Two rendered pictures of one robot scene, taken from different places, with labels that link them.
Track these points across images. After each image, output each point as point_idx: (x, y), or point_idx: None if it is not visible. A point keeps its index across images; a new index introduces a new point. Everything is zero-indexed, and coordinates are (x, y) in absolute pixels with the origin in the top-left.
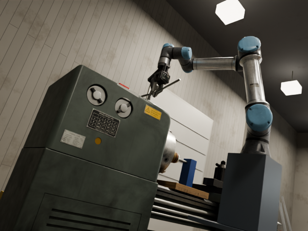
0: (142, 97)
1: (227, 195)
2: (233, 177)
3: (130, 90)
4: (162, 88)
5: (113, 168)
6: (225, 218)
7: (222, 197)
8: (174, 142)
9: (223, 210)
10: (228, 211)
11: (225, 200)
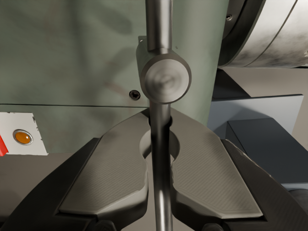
0: (64, 152)
1: (236, 145)
2: None
3: (13, 153)
4: (156, 223)
5: None
6: (228, 132)
7: (236, 139)
8: (286, 68)
9: (231, 134)
10: (230, 139)
11: (234, 140)
